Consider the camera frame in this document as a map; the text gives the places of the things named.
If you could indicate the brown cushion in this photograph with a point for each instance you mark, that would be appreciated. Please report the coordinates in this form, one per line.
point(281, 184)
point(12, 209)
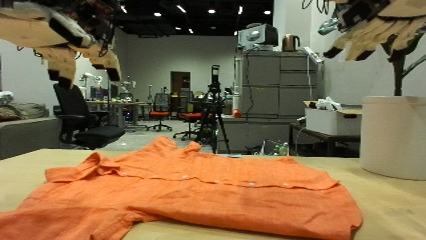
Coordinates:
point(21, 110)

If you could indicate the small white humanoid robot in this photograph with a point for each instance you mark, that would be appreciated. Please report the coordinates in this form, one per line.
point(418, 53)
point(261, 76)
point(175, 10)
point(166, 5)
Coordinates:
point(127, 84)

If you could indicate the brown door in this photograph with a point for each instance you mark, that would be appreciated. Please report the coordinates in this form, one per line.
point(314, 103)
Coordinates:
point(178, 81)

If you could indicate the copper kettle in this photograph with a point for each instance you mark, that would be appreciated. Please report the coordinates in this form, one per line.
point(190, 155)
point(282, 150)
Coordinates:
point(290, 43)

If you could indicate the grey sofa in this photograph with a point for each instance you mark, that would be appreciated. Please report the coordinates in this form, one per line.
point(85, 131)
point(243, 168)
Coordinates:
point(26, 136)

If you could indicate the dark side table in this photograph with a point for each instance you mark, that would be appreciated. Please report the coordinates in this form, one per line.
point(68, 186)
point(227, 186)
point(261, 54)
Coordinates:
point(323, 136)

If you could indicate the white round plant pot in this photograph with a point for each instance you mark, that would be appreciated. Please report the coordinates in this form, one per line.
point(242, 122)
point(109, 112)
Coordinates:
point(392, 136)

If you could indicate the black office chair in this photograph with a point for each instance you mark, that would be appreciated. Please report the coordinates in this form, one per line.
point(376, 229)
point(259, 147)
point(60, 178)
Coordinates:
point(73, 106)

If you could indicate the white lab robot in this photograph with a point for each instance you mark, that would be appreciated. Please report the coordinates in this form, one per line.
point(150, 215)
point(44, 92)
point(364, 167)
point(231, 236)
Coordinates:
point(88, 78)

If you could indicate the tall grey drawer cabinet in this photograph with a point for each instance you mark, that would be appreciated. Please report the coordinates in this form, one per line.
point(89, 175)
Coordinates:
point(266, 83)

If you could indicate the green bottles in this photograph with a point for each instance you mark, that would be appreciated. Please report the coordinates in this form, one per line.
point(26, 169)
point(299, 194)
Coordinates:
point(282, 149)

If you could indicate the black camera tripod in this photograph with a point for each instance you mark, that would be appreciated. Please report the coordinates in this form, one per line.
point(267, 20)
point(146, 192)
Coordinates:
point(213, 113)

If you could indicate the orange button shirt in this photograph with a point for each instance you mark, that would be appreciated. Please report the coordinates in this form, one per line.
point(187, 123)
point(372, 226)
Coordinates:
point(199, 196)

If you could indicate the wooden desk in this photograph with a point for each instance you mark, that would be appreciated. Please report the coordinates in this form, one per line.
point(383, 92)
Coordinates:
point(119, 104)

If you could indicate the grey box monitor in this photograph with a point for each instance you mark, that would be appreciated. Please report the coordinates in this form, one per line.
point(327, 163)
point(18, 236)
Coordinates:
point(257, 35)

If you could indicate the white storage box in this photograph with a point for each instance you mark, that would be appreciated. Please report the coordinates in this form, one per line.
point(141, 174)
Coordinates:
point(327, 121)

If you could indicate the white power strip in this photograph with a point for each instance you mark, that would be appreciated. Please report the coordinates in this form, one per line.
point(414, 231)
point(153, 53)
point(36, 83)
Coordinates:
point(313, 55)

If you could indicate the white plastic bag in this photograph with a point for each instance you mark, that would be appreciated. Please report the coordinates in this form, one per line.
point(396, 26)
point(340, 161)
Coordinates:
point(327, 104)

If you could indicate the orange seat office chair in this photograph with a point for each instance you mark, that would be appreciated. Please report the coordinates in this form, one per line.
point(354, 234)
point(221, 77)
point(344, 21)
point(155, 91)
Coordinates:
point(190, 116)
point(159, 114)

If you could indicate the low grey cabinet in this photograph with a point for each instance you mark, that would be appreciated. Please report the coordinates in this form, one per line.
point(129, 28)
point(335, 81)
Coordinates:
point(253, 133)

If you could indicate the small orange ball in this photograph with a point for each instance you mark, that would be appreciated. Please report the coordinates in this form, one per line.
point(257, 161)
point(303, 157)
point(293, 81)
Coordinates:
point(237, 113)

